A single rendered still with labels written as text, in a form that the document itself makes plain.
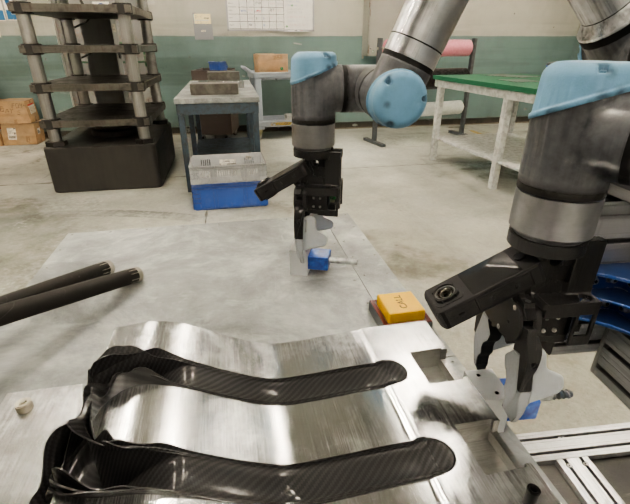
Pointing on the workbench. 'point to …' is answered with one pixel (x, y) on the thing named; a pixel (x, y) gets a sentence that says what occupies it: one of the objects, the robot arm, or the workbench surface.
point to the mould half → (263, 417)
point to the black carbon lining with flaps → (244, 482)
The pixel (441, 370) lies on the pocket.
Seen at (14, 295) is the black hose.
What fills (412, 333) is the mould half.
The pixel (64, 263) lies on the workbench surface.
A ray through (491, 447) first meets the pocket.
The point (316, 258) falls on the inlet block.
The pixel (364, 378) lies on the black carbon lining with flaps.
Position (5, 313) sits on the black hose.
